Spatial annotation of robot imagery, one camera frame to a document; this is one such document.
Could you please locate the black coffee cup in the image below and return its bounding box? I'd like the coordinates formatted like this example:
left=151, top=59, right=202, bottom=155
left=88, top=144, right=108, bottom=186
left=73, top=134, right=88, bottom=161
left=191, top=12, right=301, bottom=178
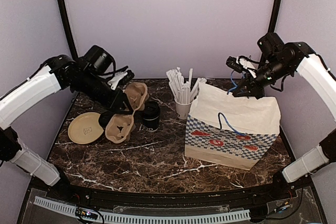
left=98, top=111, right=114, bottom=129
left=142, top=101, right=161, bottom=132

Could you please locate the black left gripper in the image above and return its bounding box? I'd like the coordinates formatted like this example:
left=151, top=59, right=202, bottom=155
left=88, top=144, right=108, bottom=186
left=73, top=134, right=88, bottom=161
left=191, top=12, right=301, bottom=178
left=73, top=70, right=133, bottom=114

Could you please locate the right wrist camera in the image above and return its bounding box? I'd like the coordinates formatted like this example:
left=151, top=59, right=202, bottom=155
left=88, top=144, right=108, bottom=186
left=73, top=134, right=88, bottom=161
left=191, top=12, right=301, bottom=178
left=257, top=33, right=284, bottom=59

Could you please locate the checkered paper bag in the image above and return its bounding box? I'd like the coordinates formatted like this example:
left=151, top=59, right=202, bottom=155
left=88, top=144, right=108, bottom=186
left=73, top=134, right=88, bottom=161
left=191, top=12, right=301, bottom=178
left=184, top=83, right=281, bottom=170

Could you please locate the white cup holding straws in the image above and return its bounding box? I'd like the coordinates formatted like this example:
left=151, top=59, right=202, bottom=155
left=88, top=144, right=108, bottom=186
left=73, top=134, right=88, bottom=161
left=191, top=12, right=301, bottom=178
left=175, top=100, right=192, bottom=120

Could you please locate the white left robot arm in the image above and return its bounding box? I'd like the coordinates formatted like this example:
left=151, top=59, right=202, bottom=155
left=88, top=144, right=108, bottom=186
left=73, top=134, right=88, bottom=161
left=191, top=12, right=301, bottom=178
left=1, top=55, right=133, bottom=201

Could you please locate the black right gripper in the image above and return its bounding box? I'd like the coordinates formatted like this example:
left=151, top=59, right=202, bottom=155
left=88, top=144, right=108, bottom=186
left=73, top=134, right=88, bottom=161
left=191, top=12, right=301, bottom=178
left=233, top=57, right=291, bottom=99

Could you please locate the black front rail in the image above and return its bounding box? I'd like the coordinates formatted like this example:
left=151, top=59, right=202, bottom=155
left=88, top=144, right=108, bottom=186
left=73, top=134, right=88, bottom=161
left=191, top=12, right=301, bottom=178
left=43, top=184, right=298, bottom=208

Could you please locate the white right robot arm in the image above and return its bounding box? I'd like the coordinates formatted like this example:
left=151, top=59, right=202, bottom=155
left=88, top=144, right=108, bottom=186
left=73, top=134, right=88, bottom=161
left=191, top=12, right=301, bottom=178
left=226, top=39, right=335, bottom=200

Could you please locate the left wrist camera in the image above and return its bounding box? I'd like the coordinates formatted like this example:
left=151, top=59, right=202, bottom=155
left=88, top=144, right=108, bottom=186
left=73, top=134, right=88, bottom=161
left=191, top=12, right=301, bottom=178
left=83, top=45, right=116, bottom=76

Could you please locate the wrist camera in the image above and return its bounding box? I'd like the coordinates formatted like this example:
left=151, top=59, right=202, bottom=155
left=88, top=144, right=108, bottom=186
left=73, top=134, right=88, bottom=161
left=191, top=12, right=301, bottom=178
left=83, top=45, right=116, bottom=76
left=257, top=33, right=284, bottom=59

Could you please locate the brown pulp cup carrier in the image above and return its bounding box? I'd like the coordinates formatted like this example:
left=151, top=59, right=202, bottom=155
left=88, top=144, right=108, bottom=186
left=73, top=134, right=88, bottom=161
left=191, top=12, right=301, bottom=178
left=105, top=82, right=149, bottom=144

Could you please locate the white slotted cable duct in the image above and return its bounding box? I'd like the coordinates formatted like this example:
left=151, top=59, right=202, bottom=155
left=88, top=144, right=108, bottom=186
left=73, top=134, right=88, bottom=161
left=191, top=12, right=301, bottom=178
left=33, top=196, right=250, bottom=223

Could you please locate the bundle of wrapped straws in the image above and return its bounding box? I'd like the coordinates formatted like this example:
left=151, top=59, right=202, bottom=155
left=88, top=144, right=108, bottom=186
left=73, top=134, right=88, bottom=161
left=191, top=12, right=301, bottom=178
left=166, top=67, right=207, bottom=105

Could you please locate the beige round plate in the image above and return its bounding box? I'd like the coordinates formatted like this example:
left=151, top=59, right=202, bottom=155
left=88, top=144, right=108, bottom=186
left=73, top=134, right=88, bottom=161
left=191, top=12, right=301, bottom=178
left=68, top=112, right=104, bottom=145

